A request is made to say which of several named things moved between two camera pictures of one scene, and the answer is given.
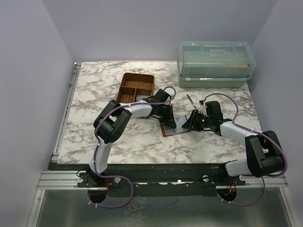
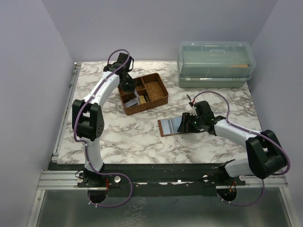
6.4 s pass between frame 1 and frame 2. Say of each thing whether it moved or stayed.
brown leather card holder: stayed
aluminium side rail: stayed
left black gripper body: moved
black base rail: stayed
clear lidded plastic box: stayed
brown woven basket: moved
